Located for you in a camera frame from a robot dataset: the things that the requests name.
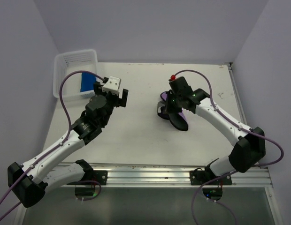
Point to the blue towel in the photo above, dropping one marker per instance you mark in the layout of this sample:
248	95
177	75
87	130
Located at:
87	81

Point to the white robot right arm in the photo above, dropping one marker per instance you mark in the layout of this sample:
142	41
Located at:
248	144

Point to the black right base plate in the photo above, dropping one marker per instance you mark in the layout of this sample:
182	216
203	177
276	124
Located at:
199	177

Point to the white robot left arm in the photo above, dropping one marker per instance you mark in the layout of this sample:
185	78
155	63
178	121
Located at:
27	180

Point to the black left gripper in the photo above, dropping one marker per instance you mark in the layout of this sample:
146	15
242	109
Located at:
119	101

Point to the purple towel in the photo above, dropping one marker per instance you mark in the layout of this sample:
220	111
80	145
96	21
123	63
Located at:
178	120

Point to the aluminium mounting rail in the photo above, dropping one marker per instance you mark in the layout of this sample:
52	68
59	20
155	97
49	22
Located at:
166	176

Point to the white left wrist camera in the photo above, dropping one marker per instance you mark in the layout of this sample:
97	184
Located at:
112	85

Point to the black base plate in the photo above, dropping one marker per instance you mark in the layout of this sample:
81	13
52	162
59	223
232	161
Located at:
98	175
199	177

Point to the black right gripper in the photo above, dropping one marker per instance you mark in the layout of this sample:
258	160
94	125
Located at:
169	108

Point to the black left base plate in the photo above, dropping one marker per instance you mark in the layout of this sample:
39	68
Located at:
98	175

